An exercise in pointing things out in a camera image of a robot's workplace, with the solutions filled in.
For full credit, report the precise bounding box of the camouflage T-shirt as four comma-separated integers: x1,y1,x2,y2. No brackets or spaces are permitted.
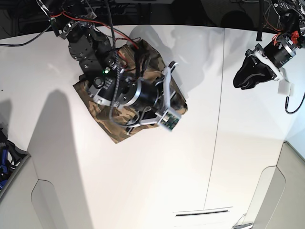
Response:
74,39,188,143

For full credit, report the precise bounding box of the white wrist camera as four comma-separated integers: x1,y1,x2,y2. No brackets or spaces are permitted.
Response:
157,107,182,131
278,80,294,97

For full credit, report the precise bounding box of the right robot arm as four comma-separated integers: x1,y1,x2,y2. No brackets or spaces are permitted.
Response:
37,0,187,135

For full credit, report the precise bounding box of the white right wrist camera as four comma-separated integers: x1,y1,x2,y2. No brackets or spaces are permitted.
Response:
157,107,182,131

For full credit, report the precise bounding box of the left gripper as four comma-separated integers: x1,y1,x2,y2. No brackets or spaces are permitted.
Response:
233,38,298,90

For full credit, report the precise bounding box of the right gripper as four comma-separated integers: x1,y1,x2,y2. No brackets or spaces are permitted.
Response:
123,61,187,135

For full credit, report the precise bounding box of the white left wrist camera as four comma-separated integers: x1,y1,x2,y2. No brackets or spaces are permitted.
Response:
278,80,294,97

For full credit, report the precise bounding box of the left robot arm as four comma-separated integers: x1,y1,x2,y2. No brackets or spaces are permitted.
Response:
233,0,305,90

